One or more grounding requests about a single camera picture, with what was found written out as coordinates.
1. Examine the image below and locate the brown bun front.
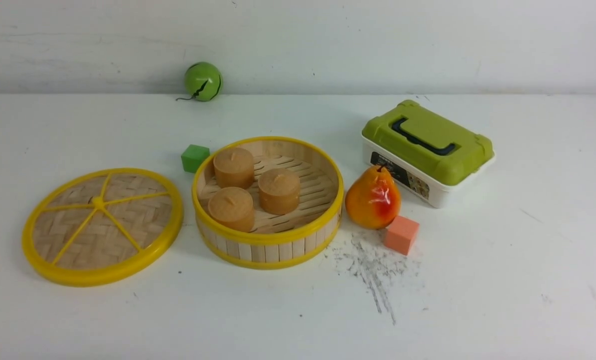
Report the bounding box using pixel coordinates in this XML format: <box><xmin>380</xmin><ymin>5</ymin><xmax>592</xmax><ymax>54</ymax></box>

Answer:
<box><xmin>208</xmin><ymin>186</ymin><xmax>255</xmax><ymax>233</ymax></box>

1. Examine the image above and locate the bamboo steamer basket yellow rim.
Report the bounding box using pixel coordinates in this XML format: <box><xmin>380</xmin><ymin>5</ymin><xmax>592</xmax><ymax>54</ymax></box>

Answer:
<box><xmin>192</xmin><ymin>136</ymin><xmax>344</xmax><ymax>270</ymax></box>

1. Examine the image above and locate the brown bun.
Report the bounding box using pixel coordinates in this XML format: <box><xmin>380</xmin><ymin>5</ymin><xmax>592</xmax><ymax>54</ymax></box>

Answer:
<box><xmin>208</xmin><ymin>186</ymin><xmax>255</xmax><ymax>233</ymax></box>
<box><xmin>257</xmin><ymin>168</ymin><xmax>301</xmax><ymax>215</ymax></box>
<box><xmin>213</xmin><ymin>147</ymin><xmax>254</xmax><ymax>189</ymax></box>

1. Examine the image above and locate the white box green lid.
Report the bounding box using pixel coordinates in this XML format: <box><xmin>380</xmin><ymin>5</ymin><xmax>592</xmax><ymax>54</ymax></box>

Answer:
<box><xmin>361</xmin><ymin>99</ymin><xmax>496</xmax><ymax>208</ymax></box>

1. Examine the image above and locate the yellow woven steamer lid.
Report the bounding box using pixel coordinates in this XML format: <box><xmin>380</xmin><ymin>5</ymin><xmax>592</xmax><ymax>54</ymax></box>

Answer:
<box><xmin>21</xmin><ymin>167</ymin><xmax>184</xmax><ymax>287</ymax></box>

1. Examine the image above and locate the brown bun back left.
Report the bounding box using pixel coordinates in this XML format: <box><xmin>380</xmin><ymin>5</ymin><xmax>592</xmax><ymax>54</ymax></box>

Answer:
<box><xmin>213</xmin><ymin>147</ymin><xmax>254</xmax><ymax>189</ymax></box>

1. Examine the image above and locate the orange cube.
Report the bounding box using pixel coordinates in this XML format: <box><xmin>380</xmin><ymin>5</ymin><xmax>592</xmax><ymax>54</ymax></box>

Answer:
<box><xmin>383</xmin><ymin>216</ymin><xmax>420</xmax><ymax>256</ymax></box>

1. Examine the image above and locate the orange yellow toy pear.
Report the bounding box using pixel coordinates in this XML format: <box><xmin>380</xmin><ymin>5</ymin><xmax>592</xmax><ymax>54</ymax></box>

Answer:
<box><xmin>345</xmin><ymin>164</ymin><xmax>402</xmax><ymax>230</ymax></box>

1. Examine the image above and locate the brown bun right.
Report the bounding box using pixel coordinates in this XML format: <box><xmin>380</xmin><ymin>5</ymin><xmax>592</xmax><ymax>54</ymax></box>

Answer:
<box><xmin>257</xmin><ymin>168</ymin><xmax>301</xmax><ymax>215</ymax></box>

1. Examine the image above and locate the green ball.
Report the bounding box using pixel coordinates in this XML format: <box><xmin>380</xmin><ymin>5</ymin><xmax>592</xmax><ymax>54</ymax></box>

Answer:
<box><xmin>176</xmin><ymin>61</ymin><xmax>224</xmax><ymax>102</ymax></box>

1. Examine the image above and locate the green cube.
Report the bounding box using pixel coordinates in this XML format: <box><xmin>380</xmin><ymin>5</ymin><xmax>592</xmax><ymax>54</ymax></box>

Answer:
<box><xmin>180</xmin><ymin>144</ymin><xmax>210</xmax><ymax>173</ymax></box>

